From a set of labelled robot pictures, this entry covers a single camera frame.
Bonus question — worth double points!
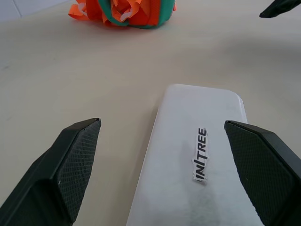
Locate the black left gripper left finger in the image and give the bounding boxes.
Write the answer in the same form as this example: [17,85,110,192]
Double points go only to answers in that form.
[0,117,102,226]

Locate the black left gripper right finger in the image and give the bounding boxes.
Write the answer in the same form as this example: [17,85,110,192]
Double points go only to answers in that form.
[224,120,301,226]

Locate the orange green ribbon ball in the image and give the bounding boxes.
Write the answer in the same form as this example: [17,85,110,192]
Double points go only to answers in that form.
[68,0,177,30]

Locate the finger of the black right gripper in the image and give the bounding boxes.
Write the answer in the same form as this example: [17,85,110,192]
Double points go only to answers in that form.
[259,0,301,18]

